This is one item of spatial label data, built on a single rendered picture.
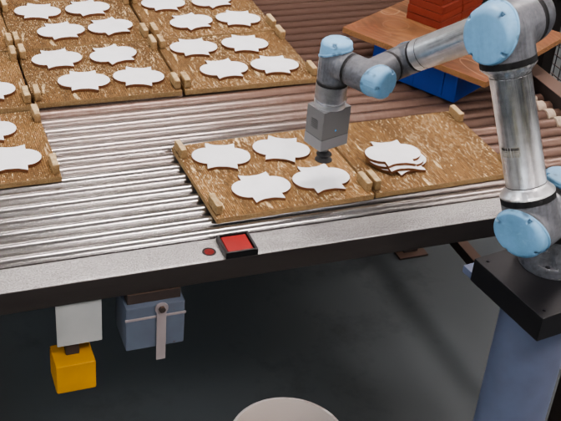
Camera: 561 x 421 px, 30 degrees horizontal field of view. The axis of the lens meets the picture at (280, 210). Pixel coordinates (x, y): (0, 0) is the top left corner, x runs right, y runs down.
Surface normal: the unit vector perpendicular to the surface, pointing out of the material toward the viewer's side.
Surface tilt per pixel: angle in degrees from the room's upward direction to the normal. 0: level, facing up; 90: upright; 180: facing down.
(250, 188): 0
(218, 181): 0
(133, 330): 90
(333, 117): 90
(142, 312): 90
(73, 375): 90
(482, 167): 0
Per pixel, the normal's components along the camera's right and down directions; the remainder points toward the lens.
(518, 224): -0.65, 0.49
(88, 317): 0.35, 0.53
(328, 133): 0.61, 0.47
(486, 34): -0.70, 0.25
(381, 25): 0.07, -0.84
